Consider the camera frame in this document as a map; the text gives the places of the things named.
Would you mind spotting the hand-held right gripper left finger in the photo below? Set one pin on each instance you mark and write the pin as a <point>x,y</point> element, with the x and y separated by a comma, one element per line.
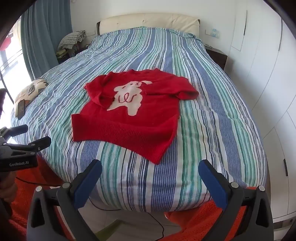
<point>89,182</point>

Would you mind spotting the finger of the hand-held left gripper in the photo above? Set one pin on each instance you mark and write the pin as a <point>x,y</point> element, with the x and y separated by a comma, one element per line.
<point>34,143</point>
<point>16,131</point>

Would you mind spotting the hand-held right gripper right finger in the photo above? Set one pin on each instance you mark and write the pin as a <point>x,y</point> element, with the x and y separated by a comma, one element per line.
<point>211,182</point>

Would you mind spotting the red sweater with cream figure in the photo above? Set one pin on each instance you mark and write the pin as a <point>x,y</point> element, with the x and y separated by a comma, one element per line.
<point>138,129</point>

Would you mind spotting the person's left hand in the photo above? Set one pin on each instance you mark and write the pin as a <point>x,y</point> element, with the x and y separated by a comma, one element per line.
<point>8,187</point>

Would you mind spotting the orange rug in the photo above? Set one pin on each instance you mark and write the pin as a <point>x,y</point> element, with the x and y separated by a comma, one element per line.
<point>196,220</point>

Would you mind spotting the beige patterned cushion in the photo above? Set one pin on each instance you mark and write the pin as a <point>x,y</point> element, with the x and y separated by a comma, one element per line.
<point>32,92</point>

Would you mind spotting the striped bed sheet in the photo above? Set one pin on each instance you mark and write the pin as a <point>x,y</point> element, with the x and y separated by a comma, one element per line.
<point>208,139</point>

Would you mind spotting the black window railing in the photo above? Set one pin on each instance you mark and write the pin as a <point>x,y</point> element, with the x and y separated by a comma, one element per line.
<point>5,87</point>

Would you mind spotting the yellow green cloth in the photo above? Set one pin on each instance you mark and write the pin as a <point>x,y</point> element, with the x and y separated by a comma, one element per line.
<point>61,53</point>

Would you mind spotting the blue curtain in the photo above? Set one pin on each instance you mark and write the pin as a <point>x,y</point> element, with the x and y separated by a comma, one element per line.
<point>44,34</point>

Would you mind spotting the patterned folded cloth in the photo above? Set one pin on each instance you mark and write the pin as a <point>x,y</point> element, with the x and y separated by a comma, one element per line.
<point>71,38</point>

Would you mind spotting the white wardrobe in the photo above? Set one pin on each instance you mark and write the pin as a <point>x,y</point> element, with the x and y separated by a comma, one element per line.
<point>261,81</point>

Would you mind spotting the cream padded headboard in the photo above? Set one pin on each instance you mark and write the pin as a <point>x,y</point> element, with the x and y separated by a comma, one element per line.
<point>150,20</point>

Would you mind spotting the white wall socket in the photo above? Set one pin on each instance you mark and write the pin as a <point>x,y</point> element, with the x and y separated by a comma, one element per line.
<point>212,32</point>

